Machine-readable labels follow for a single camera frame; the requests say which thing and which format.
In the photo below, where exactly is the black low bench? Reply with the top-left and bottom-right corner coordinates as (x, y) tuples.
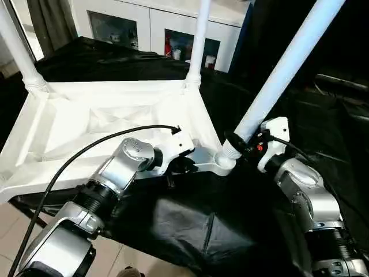
(314, 73), (369, 94)

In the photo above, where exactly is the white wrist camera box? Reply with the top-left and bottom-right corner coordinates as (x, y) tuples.
(256, 117), (289, 173)
(150, 129), (195, 176)

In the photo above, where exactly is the black stand pole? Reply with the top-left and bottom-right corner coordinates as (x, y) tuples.
(10, 198), (51, 230)

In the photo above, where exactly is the grey curtain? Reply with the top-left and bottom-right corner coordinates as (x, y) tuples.
(26, 0), (80, 56)

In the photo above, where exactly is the white plastic table leg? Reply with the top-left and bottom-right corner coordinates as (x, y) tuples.
(222, 0), (346, 160)
(184, 0), (212, 91)
(0, 0), (48, 92)

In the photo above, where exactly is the white glass-door cabinet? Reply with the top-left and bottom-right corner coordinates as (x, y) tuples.
(69, 0), (250, 73)

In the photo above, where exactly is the black plastic mat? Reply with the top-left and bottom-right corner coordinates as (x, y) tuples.
(0, 36), (369, 277)

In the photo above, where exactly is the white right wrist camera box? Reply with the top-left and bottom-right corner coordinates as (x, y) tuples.
(256, 117), (289, 173)

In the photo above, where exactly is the white plastic table top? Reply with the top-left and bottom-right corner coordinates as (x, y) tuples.
(0, 80), (238, 204)

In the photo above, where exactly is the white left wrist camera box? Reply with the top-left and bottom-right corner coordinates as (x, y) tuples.
(150, 129), (195, 176)

